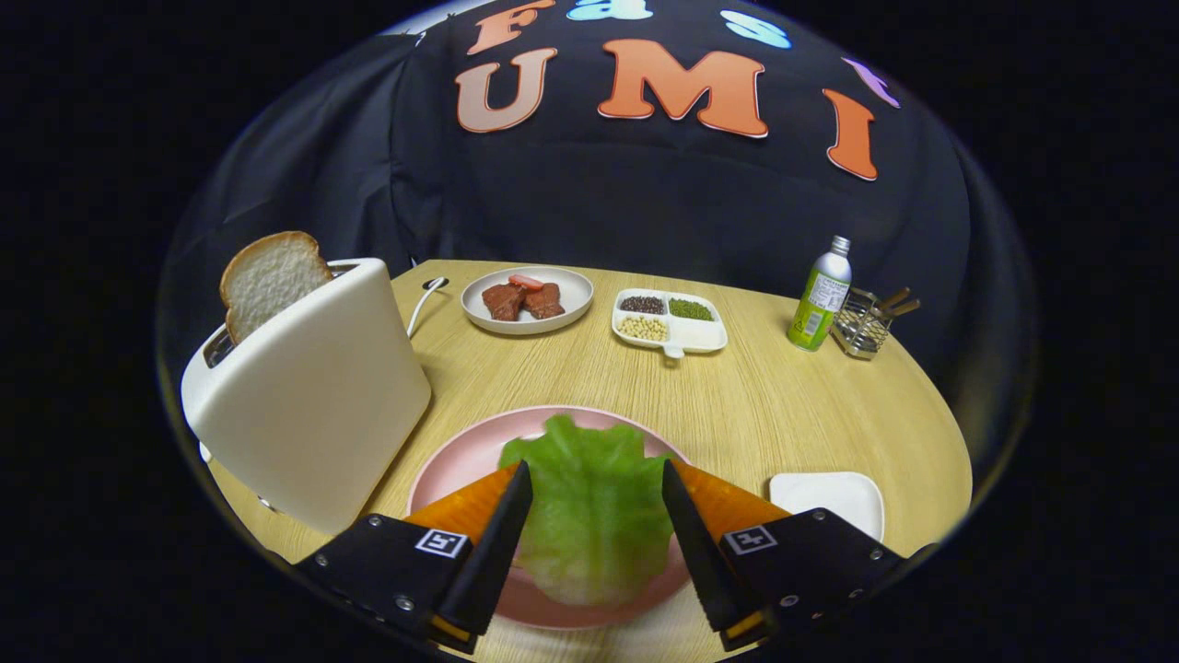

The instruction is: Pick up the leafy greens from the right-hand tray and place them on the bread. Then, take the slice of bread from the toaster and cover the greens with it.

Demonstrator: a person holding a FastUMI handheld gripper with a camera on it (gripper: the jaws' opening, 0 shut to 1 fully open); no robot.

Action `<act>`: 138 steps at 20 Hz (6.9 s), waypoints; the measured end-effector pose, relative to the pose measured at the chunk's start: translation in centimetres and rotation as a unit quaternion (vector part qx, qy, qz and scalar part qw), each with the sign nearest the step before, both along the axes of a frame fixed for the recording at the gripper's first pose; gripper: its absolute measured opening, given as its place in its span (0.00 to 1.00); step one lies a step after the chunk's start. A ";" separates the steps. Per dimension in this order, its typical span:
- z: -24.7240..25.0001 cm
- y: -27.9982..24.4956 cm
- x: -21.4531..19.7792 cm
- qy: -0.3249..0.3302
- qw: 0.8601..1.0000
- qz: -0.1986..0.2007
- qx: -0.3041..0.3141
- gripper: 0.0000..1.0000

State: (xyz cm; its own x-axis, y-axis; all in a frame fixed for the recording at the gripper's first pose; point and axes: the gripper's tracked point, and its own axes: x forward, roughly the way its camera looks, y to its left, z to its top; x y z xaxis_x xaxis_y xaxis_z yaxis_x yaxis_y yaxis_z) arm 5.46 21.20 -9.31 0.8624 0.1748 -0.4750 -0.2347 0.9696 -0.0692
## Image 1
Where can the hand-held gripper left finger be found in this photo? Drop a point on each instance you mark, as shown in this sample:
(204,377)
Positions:
(493,562)

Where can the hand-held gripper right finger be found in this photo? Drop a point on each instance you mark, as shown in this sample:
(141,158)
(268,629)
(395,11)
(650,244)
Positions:
(700,562)

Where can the green lettuce leaf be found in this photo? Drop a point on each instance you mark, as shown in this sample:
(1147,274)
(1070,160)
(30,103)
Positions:
(594,516)

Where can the toasted bread slice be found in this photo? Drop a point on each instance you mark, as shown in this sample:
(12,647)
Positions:
(272,276)

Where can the pink round plate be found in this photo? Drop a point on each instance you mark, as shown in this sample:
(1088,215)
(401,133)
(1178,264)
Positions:
(461,460)

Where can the white square plate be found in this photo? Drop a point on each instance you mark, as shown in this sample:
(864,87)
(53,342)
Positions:
(829,497)

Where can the white divided dish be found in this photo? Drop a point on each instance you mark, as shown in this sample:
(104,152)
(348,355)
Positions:
(700,333)

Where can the white toaster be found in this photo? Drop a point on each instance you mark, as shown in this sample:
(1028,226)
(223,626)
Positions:
(313,405)

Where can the pile of yellow soybeans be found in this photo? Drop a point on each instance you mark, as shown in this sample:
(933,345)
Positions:
(642,328)

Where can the pile of green beans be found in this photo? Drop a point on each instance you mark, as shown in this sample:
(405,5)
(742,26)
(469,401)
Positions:
(691,309)

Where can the brown meat piece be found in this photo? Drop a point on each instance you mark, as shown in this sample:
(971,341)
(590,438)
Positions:
(545,302)
(502,302)

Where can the pile of dark beans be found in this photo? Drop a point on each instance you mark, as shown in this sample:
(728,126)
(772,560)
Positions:
(642,304)

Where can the green labelled metal bottle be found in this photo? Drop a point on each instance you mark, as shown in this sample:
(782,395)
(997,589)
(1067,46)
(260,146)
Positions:
(815,308)

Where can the red sausage slice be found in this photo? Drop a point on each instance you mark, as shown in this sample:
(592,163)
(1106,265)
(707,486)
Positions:
(526,282)

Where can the beige round plate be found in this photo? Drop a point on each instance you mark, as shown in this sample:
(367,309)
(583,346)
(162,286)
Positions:
(571,290)

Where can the black backdrop cloth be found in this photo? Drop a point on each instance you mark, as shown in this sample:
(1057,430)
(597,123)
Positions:
(645,203)

